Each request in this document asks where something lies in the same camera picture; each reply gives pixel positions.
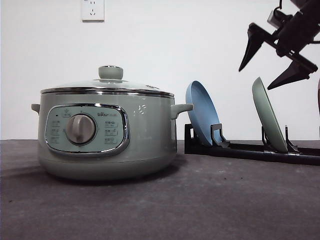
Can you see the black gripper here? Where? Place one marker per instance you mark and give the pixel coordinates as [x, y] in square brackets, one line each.
[293, 35]

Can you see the green plate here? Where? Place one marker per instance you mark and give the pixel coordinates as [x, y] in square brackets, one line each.
[269, 117]

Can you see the glass steamer lid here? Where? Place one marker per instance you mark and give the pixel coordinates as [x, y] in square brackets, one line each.
[109, 84]

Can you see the dark red plate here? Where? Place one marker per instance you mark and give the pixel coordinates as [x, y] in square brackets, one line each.
[319, 107]

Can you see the blue plate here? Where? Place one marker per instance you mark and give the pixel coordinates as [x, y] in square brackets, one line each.
[204, 112]

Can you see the black plate rack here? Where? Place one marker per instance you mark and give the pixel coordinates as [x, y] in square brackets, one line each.
[264, 151]

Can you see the green electric steamer pot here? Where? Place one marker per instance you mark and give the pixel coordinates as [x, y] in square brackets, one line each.
[107, 133]

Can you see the gray gripper camera box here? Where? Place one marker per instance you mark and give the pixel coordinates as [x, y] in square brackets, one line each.
[277, 18]

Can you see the white wall socket left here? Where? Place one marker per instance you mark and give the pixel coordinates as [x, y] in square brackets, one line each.
[92, 12]

